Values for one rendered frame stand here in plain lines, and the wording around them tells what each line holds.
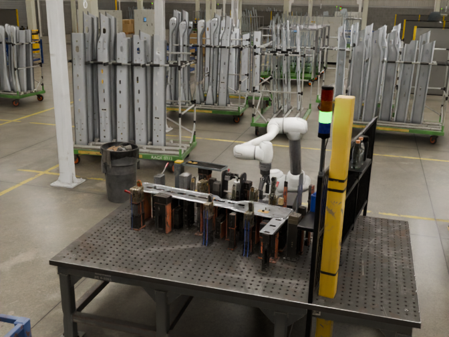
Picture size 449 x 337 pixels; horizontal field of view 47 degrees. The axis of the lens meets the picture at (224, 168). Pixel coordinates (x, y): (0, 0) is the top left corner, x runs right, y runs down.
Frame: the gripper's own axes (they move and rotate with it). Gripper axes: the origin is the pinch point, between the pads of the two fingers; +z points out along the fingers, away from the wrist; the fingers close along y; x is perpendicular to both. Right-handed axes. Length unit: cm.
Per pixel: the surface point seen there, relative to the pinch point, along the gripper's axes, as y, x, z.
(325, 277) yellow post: 48, 62, 30
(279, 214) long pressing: -0.8, 12.7, 13.7
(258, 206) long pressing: -8.5, -7.1, 13.7
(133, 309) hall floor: 27, -104, 113
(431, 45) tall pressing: -739, 53, -64
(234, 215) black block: 15.2, -17.5, 14.7
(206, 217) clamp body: 17.1, -39.6, 19.9
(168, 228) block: 13, -76, 38
